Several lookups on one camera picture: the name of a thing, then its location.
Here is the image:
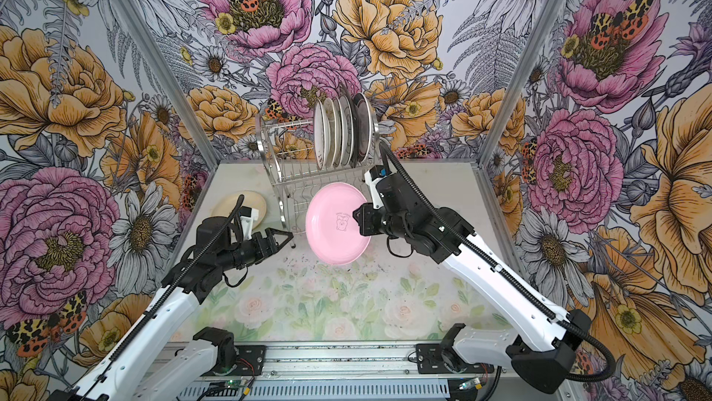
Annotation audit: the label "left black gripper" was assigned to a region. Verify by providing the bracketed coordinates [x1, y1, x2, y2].
[218, 228, 294, 271]

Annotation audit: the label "pink round plate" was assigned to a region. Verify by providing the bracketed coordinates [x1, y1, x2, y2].
[305, 182, 370, 266]

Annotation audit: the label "cream round plate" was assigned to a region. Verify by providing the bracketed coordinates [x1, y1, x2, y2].
[210, 190, 268, 230]

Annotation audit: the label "white plate green red rim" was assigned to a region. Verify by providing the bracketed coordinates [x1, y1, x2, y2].
[354, 93, 374, 163]

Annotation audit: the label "white plate black rim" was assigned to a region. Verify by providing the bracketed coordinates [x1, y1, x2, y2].
[339, 96, 354, 167]

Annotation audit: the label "white plate with black drawing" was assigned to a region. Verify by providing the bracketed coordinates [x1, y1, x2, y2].
[323, 98, 337, 169]

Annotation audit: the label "white plate orange sunburst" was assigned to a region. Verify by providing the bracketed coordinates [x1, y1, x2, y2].
[313, 101, 327, 170]

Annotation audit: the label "chrome wire dish rack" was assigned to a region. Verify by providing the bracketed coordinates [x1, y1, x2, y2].
[256, 117, 380, 233]

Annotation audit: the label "black square floral plate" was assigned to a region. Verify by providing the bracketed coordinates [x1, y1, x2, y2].
[339, 85, 358, 168]

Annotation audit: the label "white plate red characters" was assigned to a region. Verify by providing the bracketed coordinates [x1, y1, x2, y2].
[334, 96, 346, 169]

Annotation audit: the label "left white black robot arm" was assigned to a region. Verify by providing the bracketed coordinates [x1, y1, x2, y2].
[49, 195, 294, 400]

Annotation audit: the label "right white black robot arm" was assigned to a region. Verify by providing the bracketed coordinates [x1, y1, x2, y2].
[353, 142, 617, 394]

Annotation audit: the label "green circuit board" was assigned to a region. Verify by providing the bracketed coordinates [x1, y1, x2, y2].
[210, 379, 253, 392]

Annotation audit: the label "white vented panel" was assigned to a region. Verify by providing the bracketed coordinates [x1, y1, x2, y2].
[169, 378, 451, 400]

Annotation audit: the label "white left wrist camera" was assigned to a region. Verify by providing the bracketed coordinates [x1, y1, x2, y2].
[238, 206, 260, 239]

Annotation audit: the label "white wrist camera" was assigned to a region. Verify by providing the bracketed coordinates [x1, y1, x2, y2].
[238, 206, 260, 239]
[365, 165, 388, 210]

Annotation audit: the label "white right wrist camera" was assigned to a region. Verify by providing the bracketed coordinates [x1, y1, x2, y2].
[365, 165, 388, 210]

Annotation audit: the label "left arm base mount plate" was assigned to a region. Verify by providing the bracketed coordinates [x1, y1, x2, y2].
[220, 345, 267, 377]

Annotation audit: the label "aluminium front rail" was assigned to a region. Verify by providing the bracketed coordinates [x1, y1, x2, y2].
[132, 339, 580, 382]

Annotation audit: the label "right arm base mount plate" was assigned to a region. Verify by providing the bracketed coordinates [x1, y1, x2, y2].
[411, 343, 495, 375]

